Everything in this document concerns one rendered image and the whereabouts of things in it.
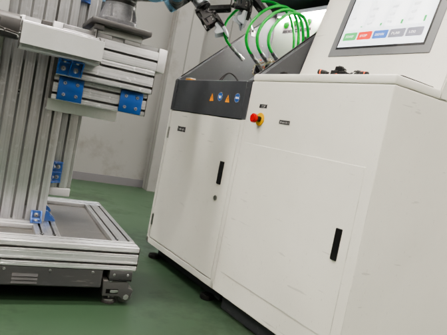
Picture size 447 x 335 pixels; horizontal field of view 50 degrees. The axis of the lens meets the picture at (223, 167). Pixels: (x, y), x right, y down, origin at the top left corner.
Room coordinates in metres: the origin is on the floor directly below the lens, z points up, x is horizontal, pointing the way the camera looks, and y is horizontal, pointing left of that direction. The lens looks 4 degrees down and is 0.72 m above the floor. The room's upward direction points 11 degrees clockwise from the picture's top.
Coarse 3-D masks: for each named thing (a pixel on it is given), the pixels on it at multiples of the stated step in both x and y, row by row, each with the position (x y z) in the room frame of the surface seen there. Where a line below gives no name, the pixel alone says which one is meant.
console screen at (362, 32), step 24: (360, 0) 1.98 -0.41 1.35; (384, 0) 1.87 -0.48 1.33; (408, 0) 1.77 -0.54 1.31; (432, 0) 1.69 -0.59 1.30; (360, 24) 1.92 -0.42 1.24; (384, 24) 1.82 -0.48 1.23; (408, 24) 1.73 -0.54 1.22; (432, 24) 1.64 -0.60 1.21; (336, 48) 1.97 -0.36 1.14; (360, 48) 1.87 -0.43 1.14; (384, 48) 1.77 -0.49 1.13; (408, 48) 1.68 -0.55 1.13
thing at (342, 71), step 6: (336, 66) 1.74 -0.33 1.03; (342, 66) 1.73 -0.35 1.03; (318, 72) 1.78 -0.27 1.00; (324, 72) 1.77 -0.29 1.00; (336, 72) 1.73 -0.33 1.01; (342, 72) 1.70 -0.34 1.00; (348, 72) 1.70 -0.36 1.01; (354, 72) 1.67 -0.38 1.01; (360, 72) 1.65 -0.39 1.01; (366, 72) 1.63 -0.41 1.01
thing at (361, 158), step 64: (320, 64) 2.02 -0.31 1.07; (384, 64) 1.74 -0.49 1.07; (256, 128) 1.90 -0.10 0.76; (320, 128) 1.61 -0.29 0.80; (384, 128) 1.39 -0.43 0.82; (256, 192) 1.83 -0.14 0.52; (320, 192) 1.56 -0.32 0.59; (384, 192) 1.42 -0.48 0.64; (256, 256) 1.77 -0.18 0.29; (320, 256) 1.51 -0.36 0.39; (384, 256) 1.46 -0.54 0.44; (256, 320) 1.77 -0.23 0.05; (320, 320) 1.46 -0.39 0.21; (384, 320) 1.50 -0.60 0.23
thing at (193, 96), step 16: (192, 80) 2.40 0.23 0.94; (208, 80) 2.27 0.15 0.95; (224, 80) 2.15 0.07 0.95; (176, 96) 2.52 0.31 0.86; (192, 96) 2.37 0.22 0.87; (208, 96) 2.25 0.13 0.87; (224, 96) 2.13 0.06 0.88; (240, 96) 2.03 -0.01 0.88; (192, 112) 2.38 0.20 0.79; (208, 112) 2.22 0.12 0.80; (224, 112) 2.11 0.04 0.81; (240, 112) 2.01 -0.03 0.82
